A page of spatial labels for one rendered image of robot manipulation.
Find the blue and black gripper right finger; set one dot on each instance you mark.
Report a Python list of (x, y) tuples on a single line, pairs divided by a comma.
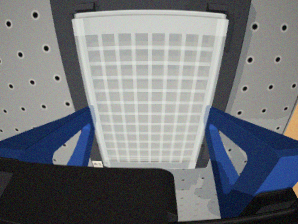
[(272, 161)]

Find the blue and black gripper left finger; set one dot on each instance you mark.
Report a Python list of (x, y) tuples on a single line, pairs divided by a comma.
[(40, 143)]

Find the grey flat base plate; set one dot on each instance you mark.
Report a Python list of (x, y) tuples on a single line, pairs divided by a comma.
[(34, 90)]

